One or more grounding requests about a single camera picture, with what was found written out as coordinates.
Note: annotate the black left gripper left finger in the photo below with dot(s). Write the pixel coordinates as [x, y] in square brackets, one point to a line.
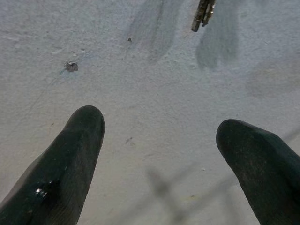
[58, 175]

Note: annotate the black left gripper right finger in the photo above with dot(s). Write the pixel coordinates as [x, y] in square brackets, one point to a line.
[264, 175]

